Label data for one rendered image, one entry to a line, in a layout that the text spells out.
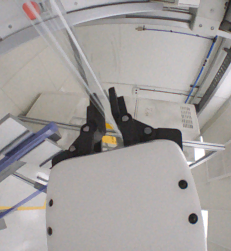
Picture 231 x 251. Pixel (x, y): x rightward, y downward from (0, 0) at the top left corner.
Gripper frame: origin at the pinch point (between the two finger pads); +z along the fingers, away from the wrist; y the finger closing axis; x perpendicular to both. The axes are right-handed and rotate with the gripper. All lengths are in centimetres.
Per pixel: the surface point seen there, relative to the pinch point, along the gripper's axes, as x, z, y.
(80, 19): 7.6, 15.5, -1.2
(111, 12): 6.8, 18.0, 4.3
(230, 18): 3.1, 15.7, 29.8
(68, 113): -58, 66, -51
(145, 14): 3.6, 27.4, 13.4
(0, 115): -27, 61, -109
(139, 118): -70, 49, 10
